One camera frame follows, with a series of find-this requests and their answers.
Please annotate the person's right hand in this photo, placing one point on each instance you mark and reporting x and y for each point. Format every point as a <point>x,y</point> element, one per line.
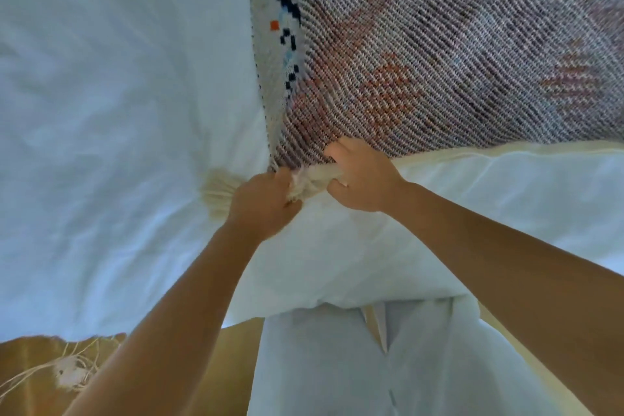
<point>370,181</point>

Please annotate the person's left hand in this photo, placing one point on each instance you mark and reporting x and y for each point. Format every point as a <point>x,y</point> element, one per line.
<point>257,206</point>

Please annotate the person's right thumb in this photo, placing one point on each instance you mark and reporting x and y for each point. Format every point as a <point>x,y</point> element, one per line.
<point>337,191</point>

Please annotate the person's left thumb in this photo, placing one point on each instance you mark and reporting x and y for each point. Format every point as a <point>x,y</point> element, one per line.
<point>282,178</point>

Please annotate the woven patterned cushion cover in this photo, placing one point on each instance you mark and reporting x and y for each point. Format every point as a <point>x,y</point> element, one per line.
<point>438,40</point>

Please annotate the person's left forearm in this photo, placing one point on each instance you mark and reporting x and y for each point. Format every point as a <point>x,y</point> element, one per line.
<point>175,323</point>

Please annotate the person's right forearm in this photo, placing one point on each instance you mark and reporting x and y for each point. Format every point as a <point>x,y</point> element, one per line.
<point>516,274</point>

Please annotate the white pillow insert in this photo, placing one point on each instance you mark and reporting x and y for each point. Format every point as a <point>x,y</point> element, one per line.
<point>487,206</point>

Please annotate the white bed sheet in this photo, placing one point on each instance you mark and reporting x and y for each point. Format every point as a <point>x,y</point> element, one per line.
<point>112,138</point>

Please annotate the white garment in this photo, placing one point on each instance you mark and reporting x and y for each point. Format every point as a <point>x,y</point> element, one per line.
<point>321,367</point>

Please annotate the white frayed thread tassel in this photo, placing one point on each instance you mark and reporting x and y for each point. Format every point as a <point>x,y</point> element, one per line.
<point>68,369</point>

